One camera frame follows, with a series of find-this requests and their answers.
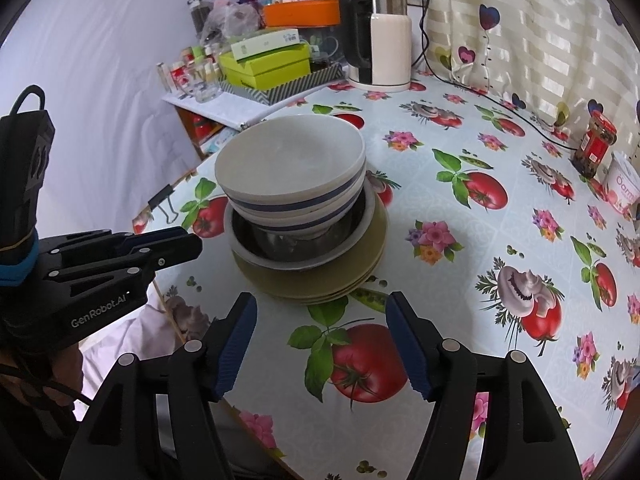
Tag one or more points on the white side shelf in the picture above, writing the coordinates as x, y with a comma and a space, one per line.
234, 111

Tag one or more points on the white bowl blue stripe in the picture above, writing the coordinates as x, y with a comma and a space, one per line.
293, 175

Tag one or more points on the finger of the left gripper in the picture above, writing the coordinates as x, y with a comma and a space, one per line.
76, 256
166, 246

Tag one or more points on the green cardboard box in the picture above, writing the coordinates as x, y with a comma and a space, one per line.
267, 70

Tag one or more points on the white electric kettle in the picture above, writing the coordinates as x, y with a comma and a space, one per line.
377, 44

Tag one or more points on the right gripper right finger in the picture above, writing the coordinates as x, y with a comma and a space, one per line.
444, 373

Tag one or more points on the person's left hand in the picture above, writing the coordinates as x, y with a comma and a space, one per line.
65, 369

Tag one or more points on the striped tray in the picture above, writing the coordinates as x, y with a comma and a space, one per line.
279, 93

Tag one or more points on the glass mug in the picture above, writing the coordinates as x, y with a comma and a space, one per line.
205, 85

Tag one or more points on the heart pattern curtain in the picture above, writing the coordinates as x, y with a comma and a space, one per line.
560, 59

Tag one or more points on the black binder clip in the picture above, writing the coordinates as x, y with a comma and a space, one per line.
161, 201

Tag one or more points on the orange box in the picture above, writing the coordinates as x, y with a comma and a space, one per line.
303, 14

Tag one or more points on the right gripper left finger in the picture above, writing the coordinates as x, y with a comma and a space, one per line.
200, 373

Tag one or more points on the white ceramic bowl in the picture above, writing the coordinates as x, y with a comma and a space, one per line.
300, 244

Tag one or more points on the red-lidded sauce jar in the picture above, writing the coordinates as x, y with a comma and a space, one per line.
599, 137

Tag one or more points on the beige plate with logo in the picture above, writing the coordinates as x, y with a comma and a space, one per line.
366, 254
326, 298

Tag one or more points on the white yogurt tub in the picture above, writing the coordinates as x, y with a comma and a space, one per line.
621, 184

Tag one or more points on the white flat box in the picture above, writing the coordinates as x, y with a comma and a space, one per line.
266, 41

